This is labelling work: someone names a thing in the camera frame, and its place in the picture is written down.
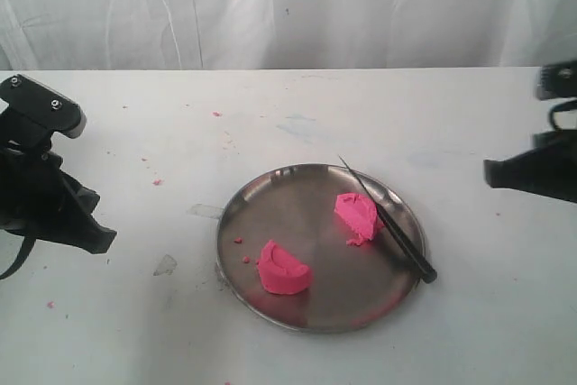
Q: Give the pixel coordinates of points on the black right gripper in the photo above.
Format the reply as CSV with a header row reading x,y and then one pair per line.
x,y
550,172

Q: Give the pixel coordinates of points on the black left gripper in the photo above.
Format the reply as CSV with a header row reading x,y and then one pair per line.
x,y
34,200

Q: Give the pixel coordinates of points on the black knife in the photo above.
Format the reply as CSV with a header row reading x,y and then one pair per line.
x,y
428,274

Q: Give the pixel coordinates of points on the pink clay half piece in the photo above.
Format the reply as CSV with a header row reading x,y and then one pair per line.
x,y
359,213

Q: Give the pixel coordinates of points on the pink clay lump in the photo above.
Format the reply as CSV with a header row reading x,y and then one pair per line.
x,y
281,273

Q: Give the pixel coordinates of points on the clear tape piece lower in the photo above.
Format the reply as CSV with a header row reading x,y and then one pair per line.
x,y
166,266

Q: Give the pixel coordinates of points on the clear tape piece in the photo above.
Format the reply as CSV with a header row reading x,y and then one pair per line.
x,y
205,211
166,266

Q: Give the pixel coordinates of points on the clear tape piece upper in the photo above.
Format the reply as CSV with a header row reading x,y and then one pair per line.
x,y
205,211

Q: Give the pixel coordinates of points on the white backdrop curtain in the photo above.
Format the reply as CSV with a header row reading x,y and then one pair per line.
x,y
284,34

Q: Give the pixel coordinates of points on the round steel plate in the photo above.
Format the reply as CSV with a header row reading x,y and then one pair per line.
x,y
352,286

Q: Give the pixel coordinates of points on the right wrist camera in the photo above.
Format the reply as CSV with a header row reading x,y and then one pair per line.
x,y
557,80

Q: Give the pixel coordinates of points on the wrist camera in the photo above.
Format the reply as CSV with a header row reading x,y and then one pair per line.
x,y
43,106
557,80

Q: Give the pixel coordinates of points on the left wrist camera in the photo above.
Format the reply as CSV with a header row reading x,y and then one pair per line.
x,y
43,106

